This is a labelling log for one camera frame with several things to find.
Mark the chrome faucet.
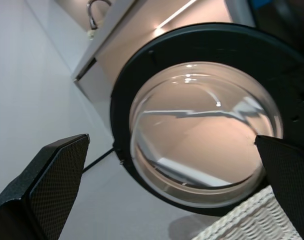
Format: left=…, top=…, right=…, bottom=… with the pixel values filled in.
left=86, top=0, right=113, bottom=30

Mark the pale woven laundry basket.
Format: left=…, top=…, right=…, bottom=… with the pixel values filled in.
left=191, top=186, right=303, bottom=240

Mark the round glass washer door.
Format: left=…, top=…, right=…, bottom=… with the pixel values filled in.
left=109, top=22, right=304, bottom=217

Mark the white counter cabinet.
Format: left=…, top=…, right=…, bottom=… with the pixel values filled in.
left=71, top=0, right=256, bottom=112

